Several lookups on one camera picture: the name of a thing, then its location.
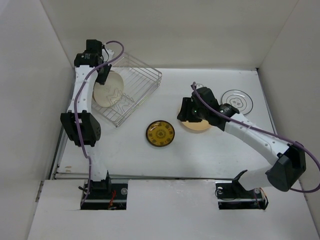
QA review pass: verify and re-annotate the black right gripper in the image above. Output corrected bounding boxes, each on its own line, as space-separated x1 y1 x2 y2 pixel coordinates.
176 97 208 123

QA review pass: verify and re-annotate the yellow bear plate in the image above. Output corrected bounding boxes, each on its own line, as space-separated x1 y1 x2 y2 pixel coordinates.
179 113 211 133

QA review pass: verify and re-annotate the cream plate square logo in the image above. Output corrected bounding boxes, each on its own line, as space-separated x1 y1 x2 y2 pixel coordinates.
93 71 124 108

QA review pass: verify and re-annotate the yellow patterned plate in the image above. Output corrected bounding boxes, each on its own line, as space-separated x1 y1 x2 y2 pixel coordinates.
145 120 175 148

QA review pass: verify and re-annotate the white plate black rim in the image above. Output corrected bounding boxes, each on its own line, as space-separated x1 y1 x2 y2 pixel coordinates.
221 89 254 115

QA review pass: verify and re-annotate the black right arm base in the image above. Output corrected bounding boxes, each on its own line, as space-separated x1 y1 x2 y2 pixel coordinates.
214 170 269 211

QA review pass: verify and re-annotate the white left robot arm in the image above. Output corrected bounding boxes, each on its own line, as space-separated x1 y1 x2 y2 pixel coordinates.
60 39 112 195

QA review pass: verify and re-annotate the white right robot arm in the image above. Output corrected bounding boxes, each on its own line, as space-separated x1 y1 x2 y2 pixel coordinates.
177 87 307 192

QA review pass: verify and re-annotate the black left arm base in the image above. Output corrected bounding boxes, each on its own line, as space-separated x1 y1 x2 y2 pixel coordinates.
78 180 128 211

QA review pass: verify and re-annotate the clear wire dish rack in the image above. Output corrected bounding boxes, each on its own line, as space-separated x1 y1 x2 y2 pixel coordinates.
91 53 162 127

